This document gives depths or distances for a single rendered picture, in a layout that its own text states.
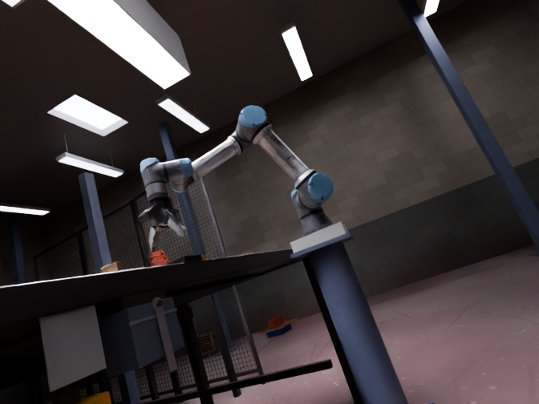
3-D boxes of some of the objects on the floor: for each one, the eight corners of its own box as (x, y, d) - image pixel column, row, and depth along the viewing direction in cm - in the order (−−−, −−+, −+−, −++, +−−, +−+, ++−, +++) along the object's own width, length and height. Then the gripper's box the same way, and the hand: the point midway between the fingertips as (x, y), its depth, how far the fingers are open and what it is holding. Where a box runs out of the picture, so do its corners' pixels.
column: (444, 418, 135) (364, 231, 156) (469, 479, 100) (362, 226, 121) (360, 435, 144) (295, 256, 166) (356, 497, 109) (274, 259, 130)
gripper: (186, 188, 121) (200, 236, 116) (148, 208, 127) (160, 254, 122) (172, 184, 113) (185, 236, 108) (131, 205, 119) (143, 255, 114)
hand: (167, 246), depth 113 cm, fingers open, 14 cm apart
